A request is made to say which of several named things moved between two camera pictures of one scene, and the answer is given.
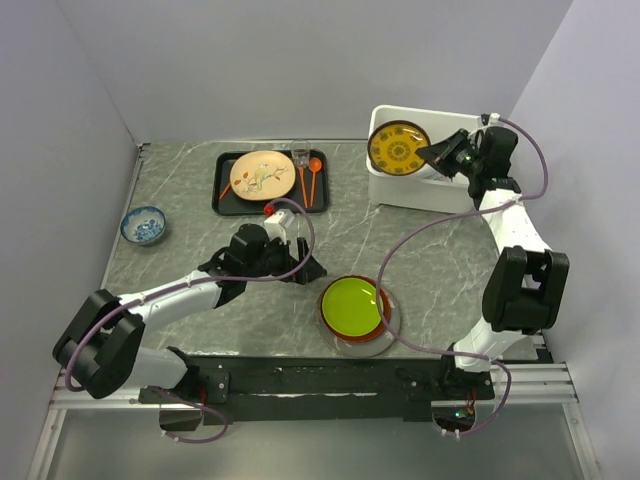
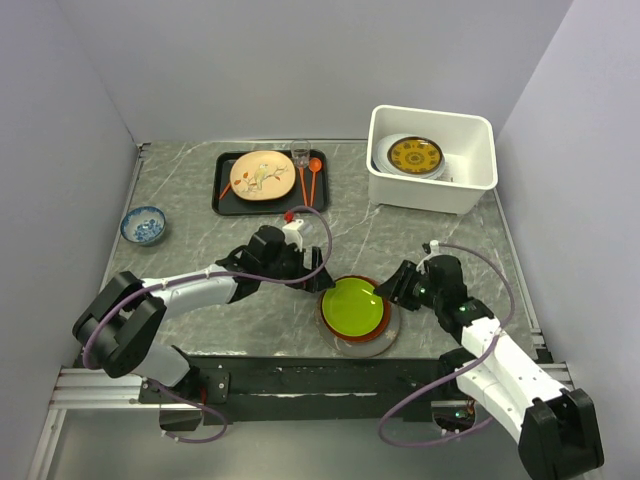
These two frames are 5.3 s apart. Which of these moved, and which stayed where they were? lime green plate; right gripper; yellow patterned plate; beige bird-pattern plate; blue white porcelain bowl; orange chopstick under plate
Moved: right gripper; yellow patterned plate
Stayed: orange chopstick under plate; blue white porcelain bowl; beige bird-pattern plate; lime green plate
